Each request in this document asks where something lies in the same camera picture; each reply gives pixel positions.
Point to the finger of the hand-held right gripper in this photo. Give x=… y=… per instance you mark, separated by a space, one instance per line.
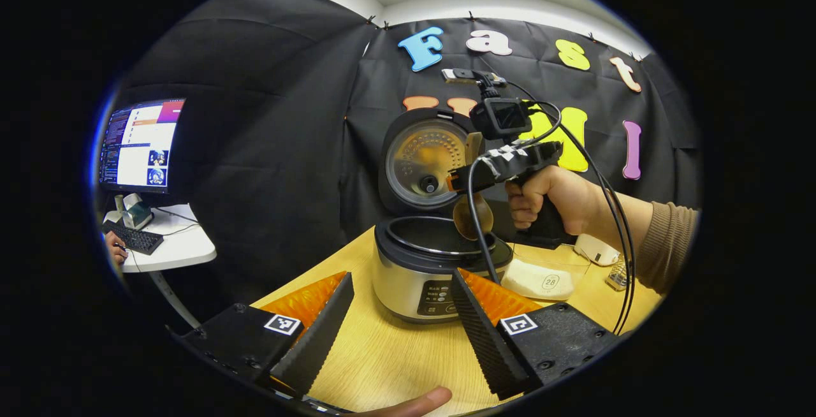
x=472 y=176

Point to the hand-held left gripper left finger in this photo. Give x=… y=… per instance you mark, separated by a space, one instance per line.
x=315 y=337

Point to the clear plastic rice container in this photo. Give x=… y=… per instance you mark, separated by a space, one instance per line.
x=561 y=257

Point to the white toaster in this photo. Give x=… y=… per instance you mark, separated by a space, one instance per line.
x=596 y=251

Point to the black backdrop cloth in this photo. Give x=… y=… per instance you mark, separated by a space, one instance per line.
x=268 y=149

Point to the small grey desk device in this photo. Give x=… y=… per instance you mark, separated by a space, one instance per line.
x=135 y=212

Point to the white side table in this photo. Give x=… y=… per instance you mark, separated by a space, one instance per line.
x=178 y=245

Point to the black keyboard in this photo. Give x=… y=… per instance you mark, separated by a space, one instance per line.
x=134 y=238

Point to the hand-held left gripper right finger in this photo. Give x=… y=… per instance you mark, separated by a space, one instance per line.
x=484 y=337

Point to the computer monitor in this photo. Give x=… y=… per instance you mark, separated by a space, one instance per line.
x=140 y=146

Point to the black and silver rice cooker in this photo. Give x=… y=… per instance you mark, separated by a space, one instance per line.
x=408 y=277

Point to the wooden spoon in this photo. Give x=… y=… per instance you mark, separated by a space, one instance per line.
x=475 y=219

